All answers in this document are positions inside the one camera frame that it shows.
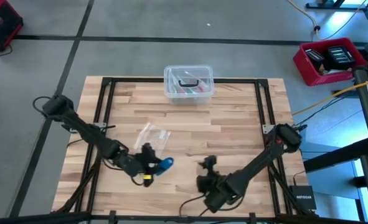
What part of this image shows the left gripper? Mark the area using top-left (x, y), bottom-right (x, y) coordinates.
top-left (118, 142), bottom-right (166, 188)

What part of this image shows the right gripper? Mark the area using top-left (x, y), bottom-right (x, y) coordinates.
top-left (196, 154), bottom-right (229, 200)

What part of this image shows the blue elastic bandage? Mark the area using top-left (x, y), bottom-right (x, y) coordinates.
top-left (154, 157), bottom-right (175, 177)

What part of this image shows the clear zip plastic bag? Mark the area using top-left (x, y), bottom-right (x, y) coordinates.
top-left (163, 64), bottom-right (215, 95)

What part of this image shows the clear plastic storage bin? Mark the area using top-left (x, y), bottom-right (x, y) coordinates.
top-left (163, 64), bottom-right (215, 107)

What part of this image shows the red plastic crate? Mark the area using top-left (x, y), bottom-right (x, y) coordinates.
top-left (293, 37), bottom-right (368, 87)

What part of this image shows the black battery charger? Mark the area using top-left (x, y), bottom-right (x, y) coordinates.
top-left (326, 45), bottom-right (356, 70)
top-left (304, 49), bottom-right (325, 72)

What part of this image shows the black floor stand base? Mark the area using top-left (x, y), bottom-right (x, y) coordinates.
top-left (305, 0), bottom-right (368, 46)

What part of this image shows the black aluminium rig frame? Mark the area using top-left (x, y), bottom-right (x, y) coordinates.
top-left (51, 76), bottom-right (320, 224)

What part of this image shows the black Netgear network switch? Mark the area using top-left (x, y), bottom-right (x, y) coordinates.
top-left (288, 185), bottom-right (318, 211)

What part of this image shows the yellow cable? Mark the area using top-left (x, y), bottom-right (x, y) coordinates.
top-left (291, 77), bottom-right (368, 116)
top-left (286, 0), bottom-right (368, 42)

